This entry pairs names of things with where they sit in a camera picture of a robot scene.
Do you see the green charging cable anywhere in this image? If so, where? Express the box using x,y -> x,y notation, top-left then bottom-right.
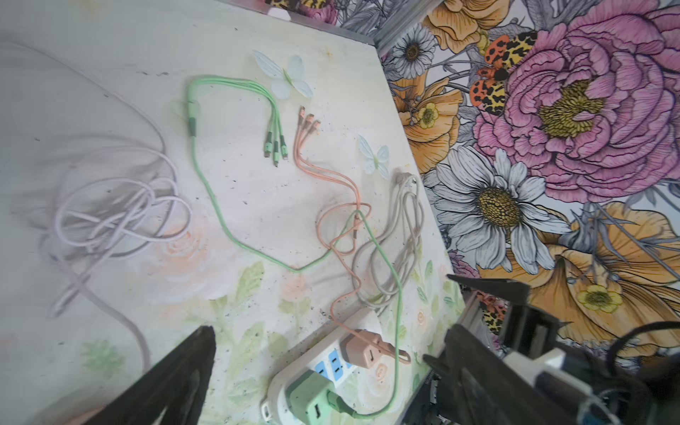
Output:
185,75 -> 406,421

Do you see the orange pink charging cable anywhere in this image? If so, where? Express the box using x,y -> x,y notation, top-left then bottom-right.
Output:
293,104 -> 413,365

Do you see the green charger plug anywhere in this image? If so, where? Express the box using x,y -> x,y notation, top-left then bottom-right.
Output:
285,370 -> 338,425

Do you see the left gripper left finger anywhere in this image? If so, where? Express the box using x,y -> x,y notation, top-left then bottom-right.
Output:
87,326 -> 216,424

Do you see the white blue rectangular power strip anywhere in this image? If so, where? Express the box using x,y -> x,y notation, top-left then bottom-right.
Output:
260,327 -> 358,424

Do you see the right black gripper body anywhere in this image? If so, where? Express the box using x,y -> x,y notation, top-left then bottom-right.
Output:
446,274 -> 565,367

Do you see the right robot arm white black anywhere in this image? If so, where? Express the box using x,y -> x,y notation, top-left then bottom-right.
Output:
439,274 -> 679,424

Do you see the pink charger plug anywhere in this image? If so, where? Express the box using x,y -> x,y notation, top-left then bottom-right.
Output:
340,329 -> 382,369

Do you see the white charging cable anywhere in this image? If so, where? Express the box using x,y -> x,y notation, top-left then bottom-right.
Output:
0,39 -> 193,373

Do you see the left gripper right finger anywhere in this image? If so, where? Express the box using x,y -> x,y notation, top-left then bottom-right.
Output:
423,324 -> 574,424

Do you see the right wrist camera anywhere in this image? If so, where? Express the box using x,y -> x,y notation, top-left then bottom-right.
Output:
503,348 -> 593,413

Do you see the white power strip cord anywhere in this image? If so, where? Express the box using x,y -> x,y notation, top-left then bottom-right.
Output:
350,171 -> 426,310

